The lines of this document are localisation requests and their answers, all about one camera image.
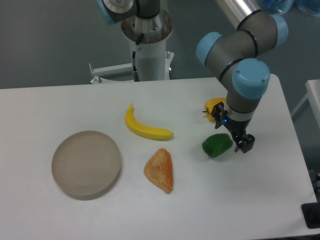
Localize beige round plate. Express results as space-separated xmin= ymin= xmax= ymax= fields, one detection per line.
xmin=51 ymin=130 xmax=122 ymax=201

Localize yellow banana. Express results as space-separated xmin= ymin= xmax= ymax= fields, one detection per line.
xmin=124 ymin=103 xmax=174 ymax=141

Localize black base cable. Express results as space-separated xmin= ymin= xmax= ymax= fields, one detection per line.
xmin=131 ymin=32 xmax=145 ymax=82

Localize black device at table edge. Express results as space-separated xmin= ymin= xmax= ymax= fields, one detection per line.
xmin=301 ymin=202 xmax=320 ymax=229

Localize white side table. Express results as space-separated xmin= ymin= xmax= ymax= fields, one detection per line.
xmin=290 ymin=79 xmax=320 ymax=126

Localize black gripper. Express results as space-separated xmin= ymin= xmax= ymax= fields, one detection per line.
xmin=210 ymin=101 xmax=256 ymax=154

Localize green bell pepper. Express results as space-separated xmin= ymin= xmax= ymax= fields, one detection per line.
xmin=202 ymin=133 xmax=233 ymax=158

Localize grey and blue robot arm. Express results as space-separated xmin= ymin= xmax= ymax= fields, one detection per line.
xmin=97 ymin=0 xmax=288 ymax=153

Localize yellow bell pepper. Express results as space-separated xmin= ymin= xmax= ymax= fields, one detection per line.
xmin=202 ymin=97 xmax=226 ymax=122

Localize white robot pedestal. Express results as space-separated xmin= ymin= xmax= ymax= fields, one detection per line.
xmin=90 ymin=8 xmax=175 ymax=84

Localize blue plastic bag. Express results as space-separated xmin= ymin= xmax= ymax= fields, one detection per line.
xmin=257 ymin=0 xmax=320 ymax=17

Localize orange triangular pastry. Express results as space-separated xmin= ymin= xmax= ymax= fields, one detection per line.
xmin=143 ymin=148 xmax=174 ymax=194

